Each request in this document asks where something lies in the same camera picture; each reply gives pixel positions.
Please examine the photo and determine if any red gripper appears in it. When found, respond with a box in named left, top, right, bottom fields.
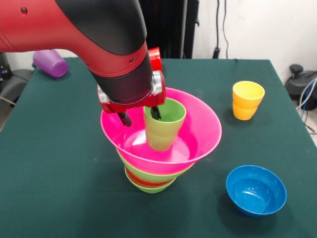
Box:
left=97, top=70, right=166, bottom=128

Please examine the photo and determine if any black wheeled base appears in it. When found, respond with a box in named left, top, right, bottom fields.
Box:
left=0, top=68, right=34, bottom=104
left=284, top=63, right=317, bottom=101

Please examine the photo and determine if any large green bowl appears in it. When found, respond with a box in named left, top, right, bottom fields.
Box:
left=116, top=148, right=195, bottom=183

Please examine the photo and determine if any small green bowl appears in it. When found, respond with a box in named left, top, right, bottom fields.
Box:
left=124, top=167, right=177, bottom=194

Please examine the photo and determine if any red bowl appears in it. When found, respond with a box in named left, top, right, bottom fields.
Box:
left=125, top=167, right=177, bottom=188

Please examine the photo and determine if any thin black cable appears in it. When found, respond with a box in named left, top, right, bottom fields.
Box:
left=222, top=0, right=238, bottom=61

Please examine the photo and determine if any yellow cup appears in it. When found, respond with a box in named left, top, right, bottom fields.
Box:
left=232, top=80, right=265, bottom=121

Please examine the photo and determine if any purple cup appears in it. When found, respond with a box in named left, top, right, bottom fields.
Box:
left=33, top=49, right=68, bottom=78

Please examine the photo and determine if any green cup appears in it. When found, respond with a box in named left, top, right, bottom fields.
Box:
left=143, top=98, right=187, bottom=151

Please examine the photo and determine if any black cable with plug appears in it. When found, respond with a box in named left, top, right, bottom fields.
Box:
left=212, top=0, right=221, bottom=60

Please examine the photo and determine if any blue bowl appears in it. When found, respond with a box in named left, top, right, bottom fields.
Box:
left=225, top=165, right=287, bottom=218

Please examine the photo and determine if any blue cable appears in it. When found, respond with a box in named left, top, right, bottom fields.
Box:
left=298, top=79, right=317, bottom=112

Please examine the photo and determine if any large pink bowl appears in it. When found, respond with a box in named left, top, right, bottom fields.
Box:
left=100, top=87, right=223, bottom=174

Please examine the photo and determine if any dark green tablecloth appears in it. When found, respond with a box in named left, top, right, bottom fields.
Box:
left=0, top=57, right=317, bottom=238

